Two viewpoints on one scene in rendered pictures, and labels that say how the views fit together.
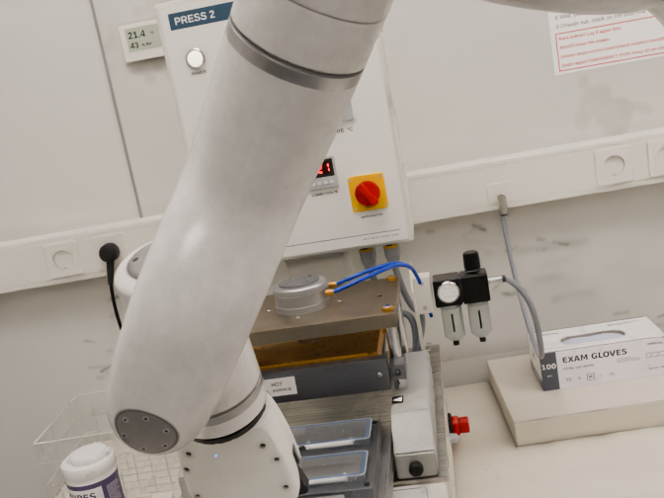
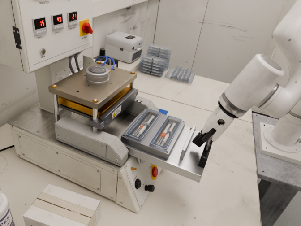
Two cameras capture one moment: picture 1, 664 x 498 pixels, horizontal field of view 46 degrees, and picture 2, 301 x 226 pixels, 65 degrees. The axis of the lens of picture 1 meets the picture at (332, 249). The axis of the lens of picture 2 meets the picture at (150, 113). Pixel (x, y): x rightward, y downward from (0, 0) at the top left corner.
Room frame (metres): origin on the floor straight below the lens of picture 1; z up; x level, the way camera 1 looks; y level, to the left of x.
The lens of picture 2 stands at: (0.78, 0.74, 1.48)
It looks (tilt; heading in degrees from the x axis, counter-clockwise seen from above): 33 degrees down; 279
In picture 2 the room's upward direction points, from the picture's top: 9 degrees clockwise
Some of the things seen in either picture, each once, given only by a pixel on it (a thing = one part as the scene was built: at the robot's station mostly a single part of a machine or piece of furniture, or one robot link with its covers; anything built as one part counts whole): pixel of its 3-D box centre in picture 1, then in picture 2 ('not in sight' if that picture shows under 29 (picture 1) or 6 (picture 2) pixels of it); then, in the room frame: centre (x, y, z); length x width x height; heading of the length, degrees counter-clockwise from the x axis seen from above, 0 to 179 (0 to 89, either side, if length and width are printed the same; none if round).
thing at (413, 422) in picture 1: (415, 410); (131, 104); (0.99, -0.07, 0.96); 0.26 x 0.05 x 0.07; 171
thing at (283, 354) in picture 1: (314, 334); (98, 89); (1.09, 0.05, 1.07); 0.22 x 0.17 x 0.10; 81
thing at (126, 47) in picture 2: not in sight; (124, 46); (1.34, -0.99, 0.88); 0.25 x 0.20 x 0.17; 170
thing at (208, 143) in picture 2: not in sight; (207, 148); (0.67, 0.12, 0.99); 0.15 x 0.02 x 0.04; 81
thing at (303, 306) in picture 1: (323, 314); (92, 81); (1.12, 0.03, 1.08); 0.31 x 0.24 x 0.13; 81
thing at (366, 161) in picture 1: (303, 191); (52, 26); (1.27, 0.03, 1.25); 0.33 x 0.16 x 0.64; 81
